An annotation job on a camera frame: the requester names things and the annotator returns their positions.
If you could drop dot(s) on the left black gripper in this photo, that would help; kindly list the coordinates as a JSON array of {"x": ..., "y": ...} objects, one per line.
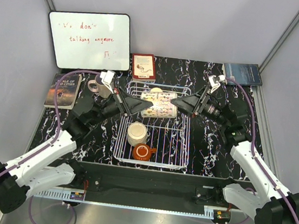
[{"x": 131, "y": 104}]

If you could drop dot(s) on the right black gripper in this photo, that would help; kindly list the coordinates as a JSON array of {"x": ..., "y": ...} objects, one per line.
[{"x": 189, "y": 104}]

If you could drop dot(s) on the floral patterned mug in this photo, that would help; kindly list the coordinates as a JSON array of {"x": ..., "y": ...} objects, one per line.
[{"x": 162, "y": 106}]

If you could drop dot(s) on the brown and cream cup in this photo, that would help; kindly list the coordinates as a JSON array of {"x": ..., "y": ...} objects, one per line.
[{"x": 156, "y": 90}]

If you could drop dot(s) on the cream ribbed cup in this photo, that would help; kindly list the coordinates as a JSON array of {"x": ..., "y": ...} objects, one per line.
[{"x": 136, "y": 134}]

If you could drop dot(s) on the pink glossy mug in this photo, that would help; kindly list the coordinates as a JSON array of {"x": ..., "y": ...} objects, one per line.
[{"x": 98, "y": 87}]

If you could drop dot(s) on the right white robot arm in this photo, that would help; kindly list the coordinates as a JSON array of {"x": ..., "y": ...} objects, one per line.
[{"x": 274, "y": 203}]

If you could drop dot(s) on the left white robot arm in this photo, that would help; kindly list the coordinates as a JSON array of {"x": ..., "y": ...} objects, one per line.
[{"x": 26, "y": 175}]

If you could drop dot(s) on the red and white book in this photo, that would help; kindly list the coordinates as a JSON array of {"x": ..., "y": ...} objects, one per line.
[{"x": 143, "y": 67}]

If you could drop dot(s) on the orange small cup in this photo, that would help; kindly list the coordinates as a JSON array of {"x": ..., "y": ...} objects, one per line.
[{"x": 142, "y": 152}]

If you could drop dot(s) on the blue book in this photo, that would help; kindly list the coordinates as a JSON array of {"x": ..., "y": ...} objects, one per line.
[{"x": 243, "y": 74}]

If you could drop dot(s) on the Tale of Two Cities book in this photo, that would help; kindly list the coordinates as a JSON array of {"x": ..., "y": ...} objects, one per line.
[{"x": 67, "y": 91}]

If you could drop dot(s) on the white dry-erase board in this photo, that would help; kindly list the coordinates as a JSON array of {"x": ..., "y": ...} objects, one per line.
[{"x": 91, "y": 41}]

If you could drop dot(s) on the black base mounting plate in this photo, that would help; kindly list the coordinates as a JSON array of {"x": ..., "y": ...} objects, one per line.
[{"x": 152, "y": 185}]

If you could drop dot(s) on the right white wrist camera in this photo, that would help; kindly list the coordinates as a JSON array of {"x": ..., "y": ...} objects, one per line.
[{"x": 215, "y": 81}]

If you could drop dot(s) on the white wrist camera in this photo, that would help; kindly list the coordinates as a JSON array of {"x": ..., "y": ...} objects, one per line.
[
  {"x": 215, "y": 81},
  {"x": 107, "y": 78}
]

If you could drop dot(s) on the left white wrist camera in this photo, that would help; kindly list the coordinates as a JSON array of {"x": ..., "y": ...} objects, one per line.
[{"x": 107, "y": 78}]

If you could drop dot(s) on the white wire dish rack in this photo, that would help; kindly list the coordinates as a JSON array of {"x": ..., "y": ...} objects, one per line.
[{"x": 170, "y": 136}]

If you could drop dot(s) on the white slotted cable duct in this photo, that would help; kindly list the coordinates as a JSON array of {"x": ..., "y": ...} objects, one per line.
[{"x": 168, "y": 207}]

